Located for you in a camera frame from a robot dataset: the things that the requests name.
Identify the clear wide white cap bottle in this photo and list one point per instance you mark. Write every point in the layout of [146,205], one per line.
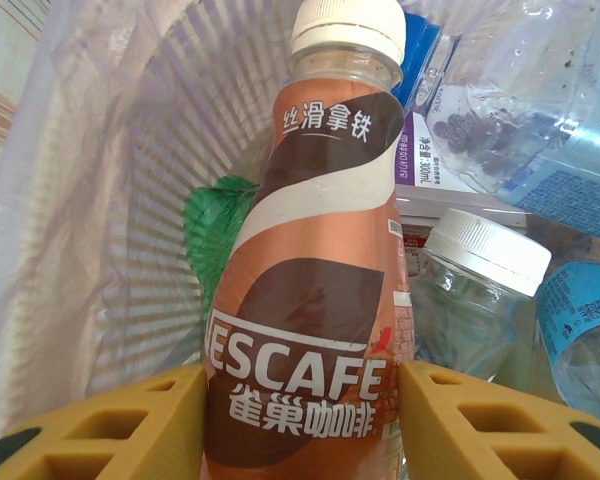
[480,245]

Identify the beige ribbed plastic bin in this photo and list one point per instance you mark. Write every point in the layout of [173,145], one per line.
[145,280]

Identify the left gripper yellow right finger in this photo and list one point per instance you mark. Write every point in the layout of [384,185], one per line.
[430,425]

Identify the green plastic soda bottle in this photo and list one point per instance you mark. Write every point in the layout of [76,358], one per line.
[210,230]

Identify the pink translucent bin liner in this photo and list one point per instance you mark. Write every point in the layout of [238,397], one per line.
[80,200]

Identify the blue Pocari label bottle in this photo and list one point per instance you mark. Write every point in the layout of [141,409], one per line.
[580,320]

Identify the clear bottle blue text label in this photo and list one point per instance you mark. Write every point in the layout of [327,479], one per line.
[580,150]

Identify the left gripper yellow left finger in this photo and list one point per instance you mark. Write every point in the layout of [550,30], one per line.
[180,425]

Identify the square bottle purple grape label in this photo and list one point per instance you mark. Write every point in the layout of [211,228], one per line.
[420,155]

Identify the brown Nescafe coffee bottle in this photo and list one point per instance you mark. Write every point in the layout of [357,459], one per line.
[310,240]

